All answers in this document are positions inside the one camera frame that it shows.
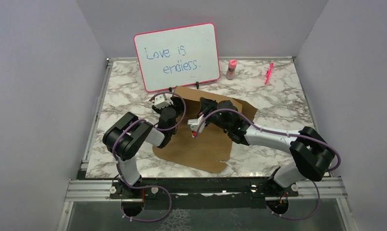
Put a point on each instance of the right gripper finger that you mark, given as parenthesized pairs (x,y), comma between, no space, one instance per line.
(207,103)
(204,112)

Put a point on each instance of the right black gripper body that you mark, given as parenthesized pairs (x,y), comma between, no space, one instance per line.
(214,120)

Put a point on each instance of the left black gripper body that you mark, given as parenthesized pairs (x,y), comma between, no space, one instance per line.
(178,108)

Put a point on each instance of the brown cardboard box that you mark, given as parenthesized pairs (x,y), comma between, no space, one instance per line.
(212,148)

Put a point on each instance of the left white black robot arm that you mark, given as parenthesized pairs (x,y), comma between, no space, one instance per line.
(125,138)

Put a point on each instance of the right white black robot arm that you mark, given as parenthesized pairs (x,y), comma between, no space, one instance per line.
(312,155)

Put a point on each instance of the pink-capped spray bottle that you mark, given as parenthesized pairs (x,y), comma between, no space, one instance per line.
(230,73)

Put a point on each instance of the pink-framed whiteboard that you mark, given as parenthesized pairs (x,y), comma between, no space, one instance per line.
(180,56)

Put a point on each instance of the pink marker pen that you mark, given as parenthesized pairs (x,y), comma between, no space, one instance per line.
(268,73)

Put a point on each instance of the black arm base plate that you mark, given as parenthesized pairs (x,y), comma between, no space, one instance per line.
(199,193)

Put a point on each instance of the aluminium table frame rail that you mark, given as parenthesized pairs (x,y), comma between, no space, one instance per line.
(319,206)

